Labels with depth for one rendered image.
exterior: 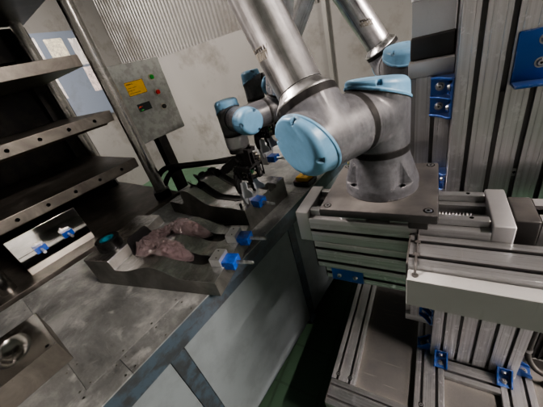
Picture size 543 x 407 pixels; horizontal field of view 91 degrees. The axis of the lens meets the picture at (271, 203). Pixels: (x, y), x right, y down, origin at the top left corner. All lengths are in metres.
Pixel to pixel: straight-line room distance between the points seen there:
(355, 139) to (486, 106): 0.33
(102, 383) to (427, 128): 0.98
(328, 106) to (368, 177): 0.19
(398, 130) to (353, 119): 0.12
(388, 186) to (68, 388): 0.85
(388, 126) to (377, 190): 0.13
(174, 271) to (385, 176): 0.63
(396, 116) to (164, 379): 0.88
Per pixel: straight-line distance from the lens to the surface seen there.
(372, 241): 0.67
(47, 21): 4.62
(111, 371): 0.84
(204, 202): 1.13
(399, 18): 2.92
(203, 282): 0.80
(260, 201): 0.97
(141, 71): 1.77
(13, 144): 1.47
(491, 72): 0.71
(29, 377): 0.94
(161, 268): 0.88
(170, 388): 0.98
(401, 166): 0.59
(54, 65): 1.58
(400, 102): 0.55
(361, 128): 0.48
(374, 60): 1.15
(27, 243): 1.51
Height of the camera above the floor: 1.36
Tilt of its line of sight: 29 degrees down
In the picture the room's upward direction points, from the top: 16 degrees counter-clockwise
